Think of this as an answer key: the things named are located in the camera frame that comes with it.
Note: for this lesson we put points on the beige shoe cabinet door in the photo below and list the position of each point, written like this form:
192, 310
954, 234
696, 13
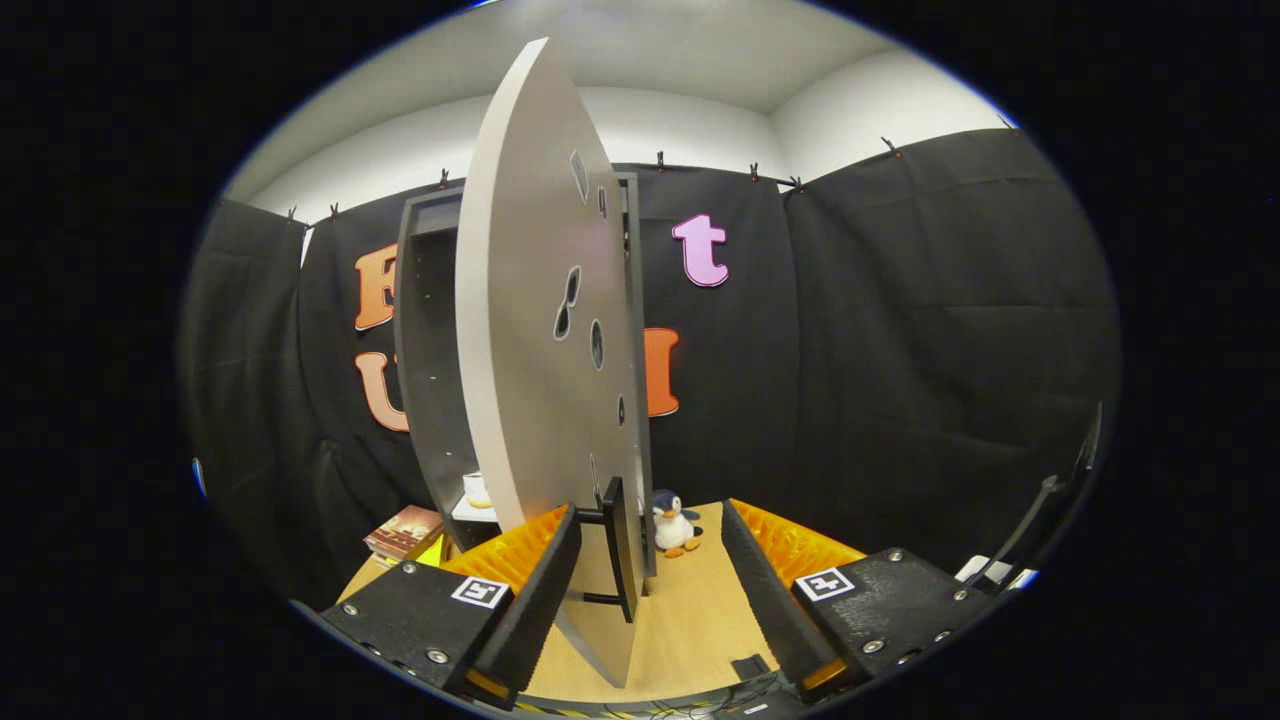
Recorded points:
520, 330

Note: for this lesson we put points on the small black box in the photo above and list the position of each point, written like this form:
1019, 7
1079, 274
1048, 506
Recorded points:
750, 666

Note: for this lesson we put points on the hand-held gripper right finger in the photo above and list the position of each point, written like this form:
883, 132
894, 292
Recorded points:
775, 600

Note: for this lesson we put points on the black backdrop cloth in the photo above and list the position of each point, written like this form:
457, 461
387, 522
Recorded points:
900, 350

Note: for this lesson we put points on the penguin plush toy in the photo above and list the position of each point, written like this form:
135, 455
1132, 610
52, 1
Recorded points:
675, 525

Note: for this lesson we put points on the white flat object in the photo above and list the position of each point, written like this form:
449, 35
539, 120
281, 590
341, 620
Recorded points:
985, 570

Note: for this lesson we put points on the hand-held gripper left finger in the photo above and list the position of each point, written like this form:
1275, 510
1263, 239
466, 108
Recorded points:
535, 610

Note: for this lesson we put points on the yellow book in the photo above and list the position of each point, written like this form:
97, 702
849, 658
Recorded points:
432, 552

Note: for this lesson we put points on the brown cover book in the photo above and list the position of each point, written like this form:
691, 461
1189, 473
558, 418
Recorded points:
405, 530

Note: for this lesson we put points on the white striped canvas shoe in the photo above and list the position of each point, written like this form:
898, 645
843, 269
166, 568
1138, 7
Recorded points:
476, 490

